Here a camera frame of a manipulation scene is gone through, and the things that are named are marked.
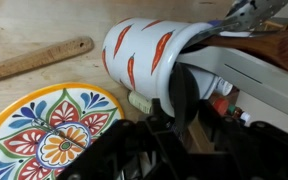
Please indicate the light wooden spoon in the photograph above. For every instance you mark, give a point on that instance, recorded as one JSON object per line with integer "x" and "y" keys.
{"x": 34, "y": 58}

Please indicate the white chili-print utensil crock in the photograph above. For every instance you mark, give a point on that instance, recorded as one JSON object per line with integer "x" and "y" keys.
{"x": 144, "y": 46}

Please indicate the pale grey plastic spatula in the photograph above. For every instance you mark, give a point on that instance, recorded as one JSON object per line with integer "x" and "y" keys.
{"x": 250, "y": 76}

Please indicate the red-capped bottle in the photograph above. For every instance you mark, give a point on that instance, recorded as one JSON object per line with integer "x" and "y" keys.
{"x": 220, "y": 106}

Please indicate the wooden rack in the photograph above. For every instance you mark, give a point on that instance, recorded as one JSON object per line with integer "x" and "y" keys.
{"x": 279, "y": 23}

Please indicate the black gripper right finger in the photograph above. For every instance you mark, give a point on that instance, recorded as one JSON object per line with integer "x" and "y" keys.
{"x": 260, "y": 153}

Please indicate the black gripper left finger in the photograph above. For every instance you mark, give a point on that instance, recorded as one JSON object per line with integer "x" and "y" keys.
{"x": 124, "y": 150}

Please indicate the colourful floral ceramic plate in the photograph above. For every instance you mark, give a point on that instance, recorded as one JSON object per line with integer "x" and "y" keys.
{"x": 24, "y": 126}

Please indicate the metal slotted spatula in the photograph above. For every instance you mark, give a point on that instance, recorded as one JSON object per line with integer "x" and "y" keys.
{"x": 250, "y": 13}

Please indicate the dark brown wooden spoon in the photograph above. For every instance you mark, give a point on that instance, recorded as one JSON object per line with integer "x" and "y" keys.
{"x": 274, "y": 46}

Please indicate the small wine cork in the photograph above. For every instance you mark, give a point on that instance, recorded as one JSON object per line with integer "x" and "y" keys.
{"x": 140, "y": 101}

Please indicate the white spice bottle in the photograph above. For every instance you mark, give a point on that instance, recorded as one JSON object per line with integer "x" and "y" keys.
{"x": 223, "y": 86}

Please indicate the white-capped brown bottle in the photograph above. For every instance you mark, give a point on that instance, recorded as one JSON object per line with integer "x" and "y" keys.
{"x": 242, "y": 116}

